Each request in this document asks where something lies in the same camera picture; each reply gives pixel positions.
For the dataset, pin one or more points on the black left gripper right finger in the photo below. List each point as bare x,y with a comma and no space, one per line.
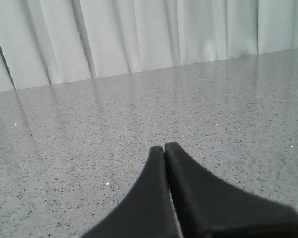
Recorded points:
209,207

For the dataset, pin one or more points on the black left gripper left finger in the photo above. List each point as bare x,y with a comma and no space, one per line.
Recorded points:
146,211

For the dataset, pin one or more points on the white pleated curtain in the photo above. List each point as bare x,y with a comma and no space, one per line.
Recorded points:
46,42

